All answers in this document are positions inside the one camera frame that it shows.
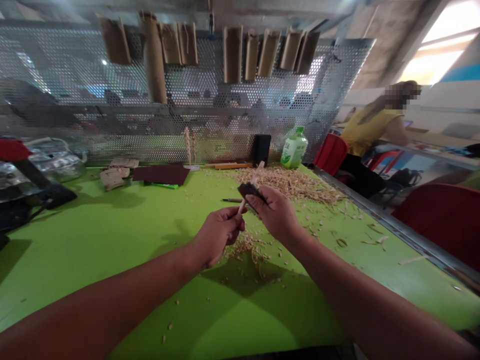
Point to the person's left hand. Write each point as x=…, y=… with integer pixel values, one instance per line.
x=215, y=232

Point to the person's right hand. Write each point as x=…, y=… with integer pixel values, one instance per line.
x=279, y=215

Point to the dark sandpaper piece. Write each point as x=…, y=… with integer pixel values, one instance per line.
x=250, y=191

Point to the thin pale wooden stick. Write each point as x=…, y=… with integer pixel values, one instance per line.
x=255, y=173

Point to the pile of wood shavings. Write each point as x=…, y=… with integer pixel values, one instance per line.
x=300, y=185

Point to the small carving knife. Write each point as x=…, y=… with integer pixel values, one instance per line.
x=233, y=200

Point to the green tea bottle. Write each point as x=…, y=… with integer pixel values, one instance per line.
x=294, y=150

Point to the black rectangular box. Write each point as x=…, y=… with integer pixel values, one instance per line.
x=262, y=149

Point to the orange wooden strip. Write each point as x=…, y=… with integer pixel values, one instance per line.
x=228, y=165

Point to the flat green packet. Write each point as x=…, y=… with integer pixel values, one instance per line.
x=165, y=185

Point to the dark red sandpaper sheet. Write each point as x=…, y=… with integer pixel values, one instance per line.
x=160, y=174

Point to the red plastic chair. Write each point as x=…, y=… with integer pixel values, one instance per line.
x=332, y=153
x=442, y=217

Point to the wooden carved figurine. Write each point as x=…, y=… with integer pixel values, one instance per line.
x=186, y=144
x=194, y=148

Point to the green table mat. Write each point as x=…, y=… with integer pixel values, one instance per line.
x=112, y=232

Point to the stack of wood pieces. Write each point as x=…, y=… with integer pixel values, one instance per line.
x=125, y=163

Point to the rough carved wood block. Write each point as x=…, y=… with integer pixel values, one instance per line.
x=112, y=179

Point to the red plastic stool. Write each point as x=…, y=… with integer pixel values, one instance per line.
x=388, y=154

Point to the black backpack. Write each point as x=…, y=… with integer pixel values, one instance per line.
x=407, y=177

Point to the short flat wood stick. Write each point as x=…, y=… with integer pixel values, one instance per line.
x=412, y=260

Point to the row of hanging bamboo pieces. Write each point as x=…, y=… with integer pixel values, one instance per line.
x=232, y=56

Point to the glass kettle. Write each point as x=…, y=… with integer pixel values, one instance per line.
x=60, y=161

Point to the black and red machine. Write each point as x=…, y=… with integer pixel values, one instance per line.
x=26, y=180

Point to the perforated metal panel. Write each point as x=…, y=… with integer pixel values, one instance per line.
x=60, y=75

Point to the metal table edge rail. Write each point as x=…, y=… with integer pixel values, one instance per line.
x=393, y=225

